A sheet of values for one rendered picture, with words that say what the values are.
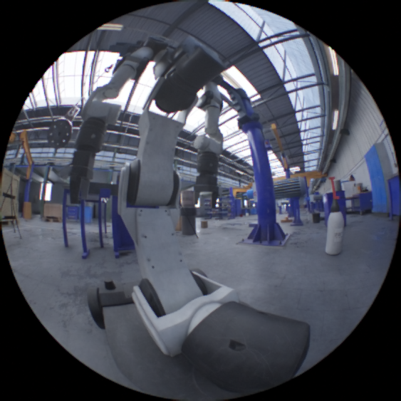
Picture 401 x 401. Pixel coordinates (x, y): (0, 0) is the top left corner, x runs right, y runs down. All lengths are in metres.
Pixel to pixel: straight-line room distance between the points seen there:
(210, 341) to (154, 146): 0.44
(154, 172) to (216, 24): 5.79
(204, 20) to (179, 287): 6.01
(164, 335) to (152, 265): 0.16
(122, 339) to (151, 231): 0.34
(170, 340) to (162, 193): 0.34
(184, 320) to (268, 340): 0.13
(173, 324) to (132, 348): 0.21
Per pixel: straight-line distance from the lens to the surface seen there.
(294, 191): 3.88
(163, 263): 0.30
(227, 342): 0.19
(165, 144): 0.39
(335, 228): 1.43
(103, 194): 1.56
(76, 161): 0.34
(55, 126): 1.03
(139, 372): 0.37
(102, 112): 0.39
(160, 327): 0.22
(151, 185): 0.33
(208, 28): 5.83
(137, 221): 0.32
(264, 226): 1.93
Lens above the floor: 0.51
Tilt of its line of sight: 6 degrees up
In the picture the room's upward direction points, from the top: 2 degrees counter-clockwise
